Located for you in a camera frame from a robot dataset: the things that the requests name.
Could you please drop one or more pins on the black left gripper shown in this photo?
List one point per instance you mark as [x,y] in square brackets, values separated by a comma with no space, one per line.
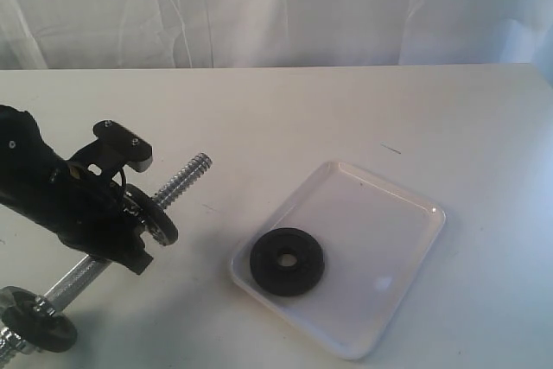
[83,200]

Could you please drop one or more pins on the white backdrop curtain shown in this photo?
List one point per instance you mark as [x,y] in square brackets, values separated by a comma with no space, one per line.
[42,34]

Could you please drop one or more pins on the chrome star collar nut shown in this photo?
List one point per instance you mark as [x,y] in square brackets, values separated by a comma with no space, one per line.
[40,306]

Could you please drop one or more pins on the white rectangular plastic tray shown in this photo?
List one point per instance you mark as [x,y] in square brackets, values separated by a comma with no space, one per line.
[375,235]

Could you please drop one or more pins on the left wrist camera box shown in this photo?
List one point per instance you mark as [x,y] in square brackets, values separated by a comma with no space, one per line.
[136,152]

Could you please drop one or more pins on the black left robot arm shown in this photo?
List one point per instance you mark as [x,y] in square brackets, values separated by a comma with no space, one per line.
[21,143]

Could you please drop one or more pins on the black far-end weight plate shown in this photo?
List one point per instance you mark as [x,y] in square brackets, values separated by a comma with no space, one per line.
[54,334]

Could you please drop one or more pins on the chrome threaded dumbbell bar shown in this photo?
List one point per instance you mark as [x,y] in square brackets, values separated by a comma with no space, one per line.
[71,285]

